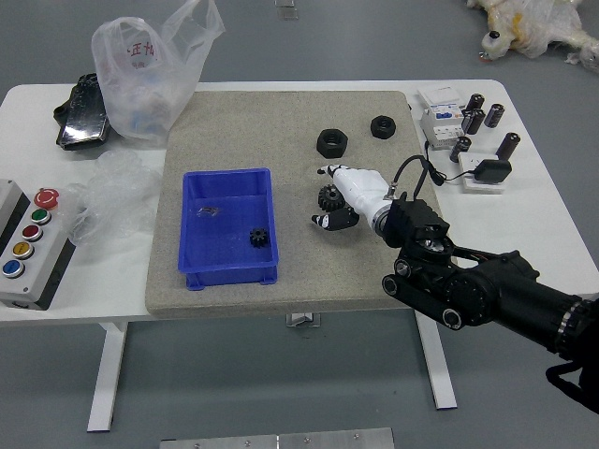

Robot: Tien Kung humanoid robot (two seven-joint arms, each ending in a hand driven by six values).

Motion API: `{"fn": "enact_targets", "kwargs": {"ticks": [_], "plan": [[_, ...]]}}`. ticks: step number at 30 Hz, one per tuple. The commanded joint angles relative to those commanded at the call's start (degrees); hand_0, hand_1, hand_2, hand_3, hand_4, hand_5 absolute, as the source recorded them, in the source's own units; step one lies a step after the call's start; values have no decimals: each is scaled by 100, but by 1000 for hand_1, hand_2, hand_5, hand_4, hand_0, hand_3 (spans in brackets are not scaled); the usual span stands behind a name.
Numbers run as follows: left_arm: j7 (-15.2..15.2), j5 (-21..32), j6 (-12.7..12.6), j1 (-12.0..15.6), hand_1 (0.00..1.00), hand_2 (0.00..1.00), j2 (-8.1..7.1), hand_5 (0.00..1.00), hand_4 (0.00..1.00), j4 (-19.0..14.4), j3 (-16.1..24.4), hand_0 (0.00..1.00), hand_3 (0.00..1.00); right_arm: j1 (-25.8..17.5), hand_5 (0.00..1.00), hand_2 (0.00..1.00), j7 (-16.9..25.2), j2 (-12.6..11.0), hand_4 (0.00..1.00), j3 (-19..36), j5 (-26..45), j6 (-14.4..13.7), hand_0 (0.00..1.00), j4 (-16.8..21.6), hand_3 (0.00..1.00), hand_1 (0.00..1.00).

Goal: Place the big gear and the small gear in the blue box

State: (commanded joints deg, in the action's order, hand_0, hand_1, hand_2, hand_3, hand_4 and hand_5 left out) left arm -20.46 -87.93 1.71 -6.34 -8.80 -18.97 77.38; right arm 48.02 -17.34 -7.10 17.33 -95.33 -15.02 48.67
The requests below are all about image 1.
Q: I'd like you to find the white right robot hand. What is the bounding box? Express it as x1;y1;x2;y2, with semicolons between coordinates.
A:
310;163;392;234

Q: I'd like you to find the big black hex nut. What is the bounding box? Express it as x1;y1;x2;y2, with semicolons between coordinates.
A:
315;128;350;159

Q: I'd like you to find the small black hex nut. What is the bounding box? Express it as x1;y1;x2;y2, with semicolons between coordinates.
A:
370;115;398;139

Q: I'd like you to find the blue plastic box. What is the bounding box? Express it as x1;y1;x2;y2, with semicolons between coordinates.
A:
178;167;281;291

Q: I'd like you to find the grey push-button control box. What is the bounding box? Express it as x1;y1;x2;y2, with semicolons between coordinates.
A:
0;179;79;311

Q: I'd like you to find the big black gear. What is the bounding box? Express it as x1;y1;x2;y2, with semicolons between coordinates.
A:
316;184;346;212

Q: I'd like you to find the white circuit breaker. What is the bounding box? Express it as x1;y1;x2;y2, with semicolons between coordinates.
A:
416;86;472;151

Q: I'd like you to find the grey-brown foam mat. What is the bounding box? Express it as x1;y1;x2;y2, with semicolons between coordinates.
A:
144;90;464;320

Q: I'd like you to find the white table leg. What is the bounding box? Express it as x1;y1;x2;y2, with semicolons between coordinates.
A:
87;321;128;432
414;311;458;411

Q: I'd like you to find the grey floor fixture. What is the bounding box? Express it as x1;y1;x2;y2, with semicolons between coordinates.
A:
273;0;300;21

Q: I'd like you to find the plastic-wrapped yellowish bundle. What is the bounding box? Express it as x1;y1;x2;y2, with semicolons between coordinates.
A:
466;0;599;74

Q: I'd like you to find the clear crumpled plastic wrap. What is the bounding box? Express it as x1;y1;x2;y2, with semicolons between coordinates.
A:
65;149;163;247

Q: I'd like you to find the white printed plastic bag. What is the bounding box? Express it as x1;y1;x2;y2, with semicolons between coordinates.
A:
91;0;226;150

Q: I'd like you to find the grey metal plate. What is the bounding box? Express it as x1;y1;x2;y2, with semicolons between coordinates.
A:
159;427;395;449

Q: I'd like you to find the black glossy plastic package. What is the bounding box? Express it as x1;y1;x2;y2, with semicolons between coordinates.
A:
53;73;111;152

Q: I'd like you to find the black plug adapter with cord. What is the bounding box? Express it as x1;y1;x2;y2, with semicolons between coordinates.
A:
422;142;513;185

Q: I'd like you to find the metal bracket under table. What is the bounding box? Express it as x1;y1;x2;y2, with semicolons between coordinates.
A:
285;311;323;328

